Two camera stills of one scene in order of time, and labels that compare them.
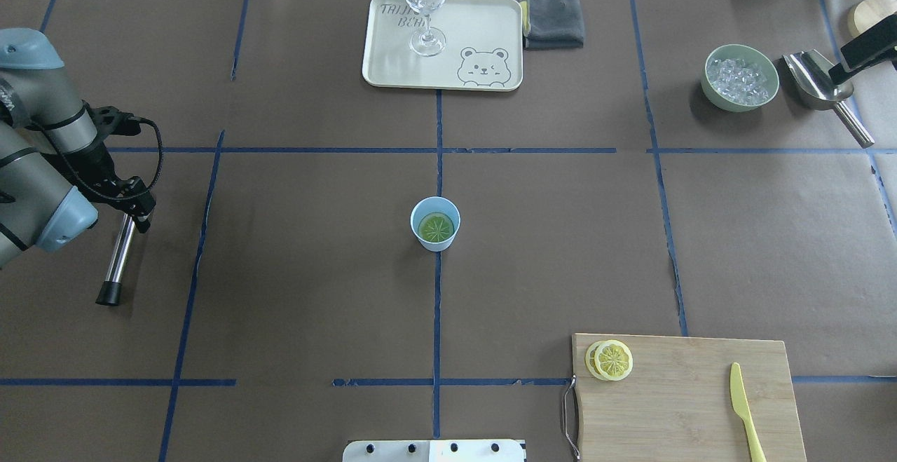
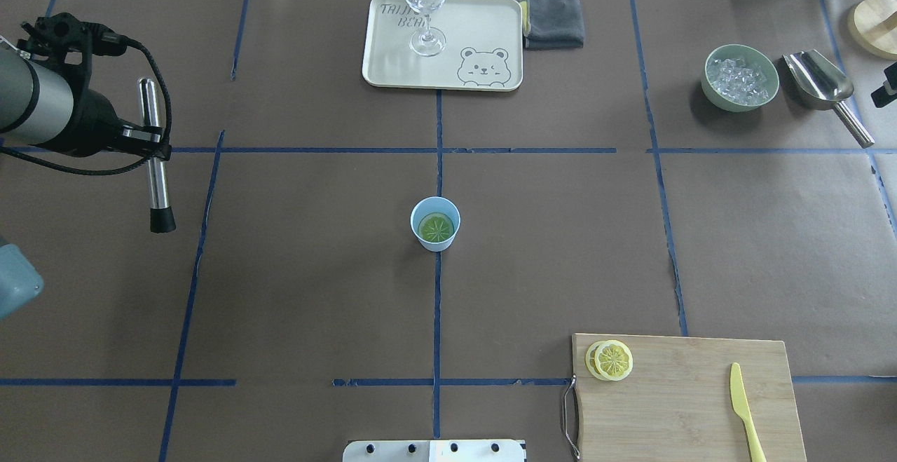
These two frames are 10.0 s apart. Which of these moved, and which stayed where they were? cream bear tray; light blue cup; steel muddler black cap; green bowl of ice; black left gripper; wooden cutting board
Moved: steel muddler black cap; black left gripper
Stayed: cream bear tray; wooden cutting board; green bowl of ice; light blue cup
